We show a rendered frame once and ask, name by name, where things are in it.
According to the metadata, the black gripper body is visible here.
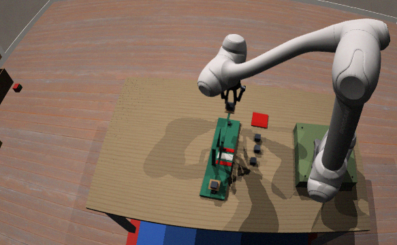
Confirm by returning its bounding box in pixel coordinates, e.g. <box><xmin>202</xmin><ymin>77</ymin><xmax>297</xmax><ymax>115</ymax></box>
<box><xmin>229</xmin><ymin>80</ymin><xmax>241</xmax><ymax>91</ymax></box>

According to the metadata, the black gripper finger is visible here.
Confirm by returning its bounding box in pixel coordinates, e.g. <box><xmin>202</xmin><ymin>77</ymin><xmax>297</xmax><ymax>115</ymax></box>
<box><xmin>221</xmin><ymin>89</ymin><xmax>229</xmax><ymax>109</ymax></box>
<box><xmin>233</xmin><ymin>85</ymin><xmax>246</xmax><ymax>110</ymax></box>

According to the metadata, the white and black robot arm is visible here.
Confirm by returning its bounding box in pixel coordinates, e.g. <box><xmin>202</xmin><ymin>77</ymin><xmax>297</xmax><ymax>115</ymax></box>
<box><xmin>197</xmin><ymin>18</ymin><xmax>390</xmax><ymax>203</ymax></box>

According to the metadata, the red flat square plate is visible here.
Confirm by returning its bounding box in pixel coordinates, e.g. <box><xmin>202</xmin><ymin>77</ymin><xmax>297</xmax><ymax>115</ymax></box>
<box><xmin>251</xmin><ymin>112</ymin><xmax>268</xmax><ymax>128</ymax></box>

